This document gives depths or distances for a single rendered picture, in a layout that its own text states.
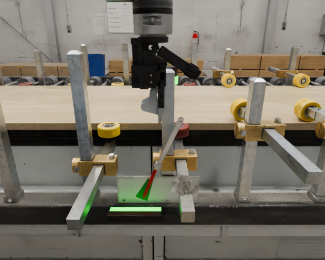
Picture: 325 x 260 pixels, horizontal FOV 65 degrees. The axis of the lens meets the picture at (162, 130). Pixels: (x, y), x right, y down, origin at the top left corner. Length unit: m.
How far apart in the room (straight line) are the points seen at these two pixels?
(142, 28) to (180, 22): 7.31
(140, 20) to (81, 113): 0.32
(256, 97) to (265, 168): 0.44
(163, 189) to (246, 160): 0.27
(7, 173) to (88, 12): 7.45
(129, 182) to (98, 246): 0.62
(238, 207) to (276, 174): 0.33
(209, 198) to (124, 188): 0.28
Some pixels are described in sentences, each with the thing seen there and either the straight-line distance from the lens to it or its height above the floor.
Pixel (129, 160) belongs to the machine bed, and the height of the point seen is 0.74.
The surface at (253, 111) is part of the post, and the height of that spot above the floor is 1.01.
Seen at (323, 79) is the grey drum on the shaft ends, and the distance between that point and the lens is 2.59.
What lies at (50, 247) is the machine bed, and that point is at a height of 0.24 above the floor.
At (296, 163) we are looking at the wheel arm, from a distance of 0.63.
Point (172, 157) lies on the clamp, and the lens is 0.77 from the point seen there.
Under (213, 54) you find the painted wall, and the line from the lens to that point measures 8.04.
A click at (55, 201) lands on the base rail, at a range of 0.93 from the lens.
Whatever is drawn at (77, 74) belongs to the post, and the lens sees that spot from 0.73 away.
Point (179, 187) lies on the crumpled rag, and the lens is 0.62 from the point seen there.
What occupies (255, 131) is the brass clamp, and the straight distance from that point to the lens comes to 0.78.
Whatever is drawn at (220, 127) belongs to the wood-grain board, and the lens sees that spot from 0.98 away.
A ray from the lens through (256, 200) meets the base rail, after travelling 0.92.
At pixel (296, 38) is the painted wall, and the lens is 8.77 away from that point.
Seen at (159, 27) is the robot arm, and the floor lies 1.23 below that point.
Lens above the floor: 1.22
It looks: 21 degrees down
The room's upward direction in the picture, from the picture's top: straight up
